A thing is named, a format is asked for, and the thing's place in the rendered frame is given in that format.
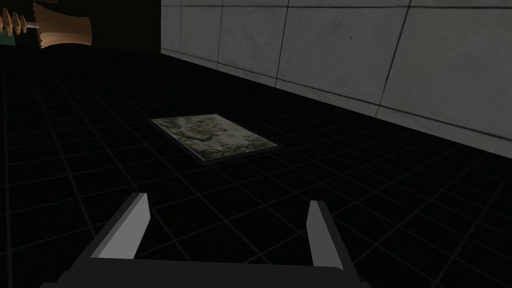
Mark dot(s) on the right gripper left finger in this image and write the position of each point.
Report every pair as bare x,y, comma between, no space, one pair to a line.
126,228

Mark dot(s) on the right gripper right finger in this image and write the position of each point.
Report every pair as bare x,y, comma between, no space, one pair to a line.
326,236

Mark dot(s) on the grey patterned book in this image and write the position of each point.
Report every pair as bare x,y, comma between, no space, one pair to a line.
214,136

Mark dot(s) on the wooden knife block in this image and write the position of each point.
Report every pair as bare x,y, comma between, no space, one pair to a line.
60,28

